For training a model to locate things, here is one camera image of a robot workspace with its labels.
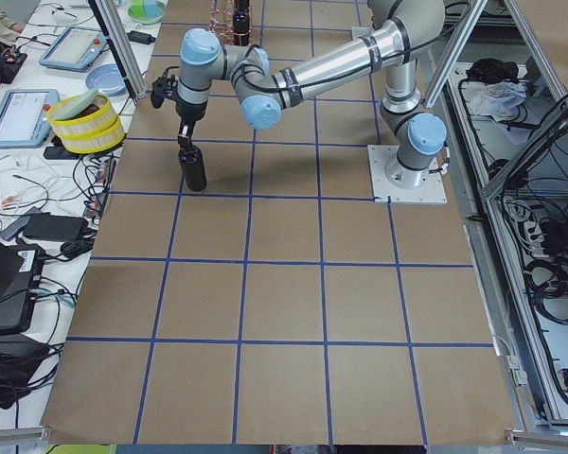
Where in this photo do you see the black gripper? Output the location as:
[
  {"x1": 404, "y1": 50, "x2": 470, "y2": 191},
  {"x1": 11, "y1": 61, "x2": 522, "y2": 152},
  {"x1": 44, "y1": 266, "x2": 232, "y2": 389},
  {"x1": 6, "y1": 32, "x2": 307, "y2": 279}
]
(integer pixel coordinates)
[{"x1": 174, "y1": 97, "x2": 207, "y2": 150}]

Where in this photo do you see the dark glass wine bottle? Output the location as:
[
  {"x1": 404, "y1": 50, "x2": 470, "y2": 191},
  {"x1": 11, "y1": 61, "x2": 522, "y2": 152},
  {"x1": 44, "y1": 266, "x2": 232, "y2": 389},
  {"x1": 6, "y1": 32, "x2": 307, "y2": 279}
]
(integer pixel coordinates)
[{"x1": 178, "y1": 146, "x2": 207, "y2": 192}]

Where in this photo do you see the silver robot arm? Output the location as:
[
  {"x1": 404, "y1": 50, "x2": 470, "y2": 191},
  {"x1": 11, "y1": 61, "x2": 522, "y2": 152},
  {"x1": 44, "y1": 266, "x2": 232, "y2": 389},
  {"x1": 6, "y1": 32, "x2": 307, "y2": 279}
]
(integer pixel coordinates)
[{"x1": 175, "y1": 1, "x2": 445, "y2": 176}]

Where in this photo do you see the yellow rimmed wooden steamer basket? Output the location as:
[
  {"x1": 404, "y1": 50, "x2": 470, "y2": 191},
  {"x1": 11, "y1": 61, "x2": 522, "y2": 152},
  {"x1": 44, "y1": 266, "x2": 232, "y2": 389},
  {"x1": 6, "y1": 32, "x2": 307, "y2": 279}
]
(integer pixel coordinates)
[{"x1": 46, "y1": 93, "x2": 125, "y2": 154}]

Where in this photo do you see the dark wine bottle in basket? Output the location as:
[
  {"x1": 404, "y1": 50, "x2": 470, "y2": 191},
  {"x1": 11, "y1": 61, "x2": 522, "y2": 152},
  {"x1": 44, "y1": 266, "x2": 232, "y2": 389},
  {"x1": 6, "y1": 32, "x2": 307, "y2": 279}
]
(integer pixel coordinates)
[{"x1": 232, "y1": 0, "x2": 251, "y2": 46}]

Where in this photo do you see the blue plate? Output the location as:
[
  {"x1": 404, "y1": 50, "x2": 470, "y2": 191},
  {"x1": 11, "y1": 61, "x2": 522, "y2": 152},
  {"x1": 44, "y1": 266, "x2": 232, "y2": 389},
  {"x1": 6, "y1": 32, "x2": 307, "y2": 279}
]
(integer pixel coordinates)
[{"x1": 85, "y1": 63, "x2": 127, "y2": 96}]

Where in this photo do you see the black power adapter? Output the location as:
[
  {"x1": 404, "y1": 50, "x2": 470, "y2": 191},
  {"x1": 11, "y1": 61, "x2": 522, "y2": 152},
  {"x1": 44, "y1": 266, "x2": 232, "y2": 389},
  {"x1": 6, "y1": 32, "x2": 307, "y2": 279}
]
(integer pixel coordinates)
[{"x1": 127, "y1": 30, "x2": 155, "y2": 45}]

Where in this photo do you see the pale green lid plate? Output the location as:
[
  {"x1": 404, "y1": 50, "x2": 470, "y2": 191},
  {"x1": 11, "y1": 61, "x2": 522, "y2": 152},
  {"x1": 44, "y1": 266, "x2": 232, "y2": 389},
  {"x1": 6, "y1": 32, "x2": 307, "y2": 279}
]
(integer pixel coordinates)
[{"x1": 46, "y1": 89, "x2": 98, "y2": 121}]

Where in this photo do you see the green bowl with blocks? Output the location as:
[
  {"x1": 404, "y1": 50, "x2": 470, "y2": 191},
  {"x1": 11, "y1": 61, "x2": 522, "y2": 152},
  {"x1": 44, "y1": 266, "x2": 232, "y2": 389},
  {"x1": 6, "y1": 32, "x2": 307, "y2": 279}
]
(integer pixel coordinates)
[{"x1": 127, "y1": 0, "x2": 167, "y2": 26}]

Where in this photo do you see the teach pendant tablet far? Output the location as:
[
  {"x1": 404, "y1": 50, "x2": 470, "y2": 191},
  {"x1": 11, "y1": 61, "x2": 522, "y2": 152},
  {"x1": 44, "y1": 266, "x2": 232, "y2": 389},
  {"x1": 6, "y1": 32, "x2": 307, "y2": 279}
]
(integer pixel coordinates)
[{"x1": 39, "y1": 26, "x2": 107, "y2": 72}]

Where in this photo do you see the teach pendant tablet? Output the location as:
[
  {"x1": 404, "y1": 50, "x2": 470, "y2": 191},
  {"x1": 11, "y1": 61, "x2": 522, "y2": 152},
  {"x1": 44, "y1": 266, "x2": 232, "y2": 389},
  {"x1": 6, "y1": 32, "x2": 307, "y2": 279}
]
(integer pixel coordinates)
[
  {"x1": 0, "y1": 89, "x2": 61, "y2": 149},
  {"x1": 39, "y1": 26, "x2": 107, "y2": 72}
]

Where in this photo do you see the teach pendant tablet near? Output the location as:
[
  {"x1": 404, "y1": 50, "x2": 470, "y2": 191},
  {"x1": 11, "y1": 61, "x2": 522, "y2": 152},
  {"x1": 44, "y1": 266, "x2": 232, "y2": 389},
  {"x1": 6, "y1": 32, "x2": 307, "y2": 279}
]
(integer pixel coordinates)
[{"x1": 0, "y1": 89, "x2": 61, "y2": 149}]

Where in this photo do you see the black laptop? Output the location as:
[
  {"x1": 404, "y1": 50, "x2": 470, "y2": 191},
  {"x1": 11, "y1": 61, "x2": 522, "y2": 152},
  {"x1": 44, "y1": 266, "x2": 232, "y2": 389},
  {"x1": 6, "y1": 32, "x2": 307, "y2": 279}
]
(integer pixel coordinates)
[{"x1": 0, "y1": 242, "x2": 44, "y2": 335}]

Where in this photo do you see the copper wire wine basket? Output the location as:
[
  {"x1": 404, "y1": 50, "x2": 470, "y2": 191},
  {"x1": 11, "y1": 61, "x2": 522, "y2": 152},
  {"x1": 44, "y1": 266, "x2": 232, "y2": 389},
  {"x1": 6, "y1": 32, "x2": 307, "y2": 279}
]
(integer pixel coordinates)
[{"x1": 208, "y1": 0, "x2": 234, "y2": 44}]

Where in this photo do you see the aluminium frame post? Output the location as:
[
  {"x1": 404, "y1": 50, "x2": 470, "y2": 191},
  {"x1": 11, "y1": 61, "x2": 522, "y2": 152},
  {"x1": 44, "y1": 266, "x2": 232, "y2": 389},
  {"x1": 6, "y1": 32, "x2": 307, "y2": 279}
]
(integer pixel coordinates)
[{"x1": 88, "y1": 0, "x2": 146, "y2": 103}]

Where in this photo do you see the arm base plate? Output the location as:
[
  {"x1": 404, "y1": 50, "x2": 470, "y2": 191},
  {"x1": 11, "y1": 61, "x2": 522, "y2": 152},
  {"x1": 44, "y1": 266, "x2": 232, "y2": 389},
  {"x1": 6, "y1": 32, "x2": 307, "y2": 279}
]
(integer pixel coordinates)
[
  {"x1": 367, "y1": 145, "x2": 447, "y2": 205},
  {"x1": 351, "y1": 26, "x2": 376, "y2": 48}
]

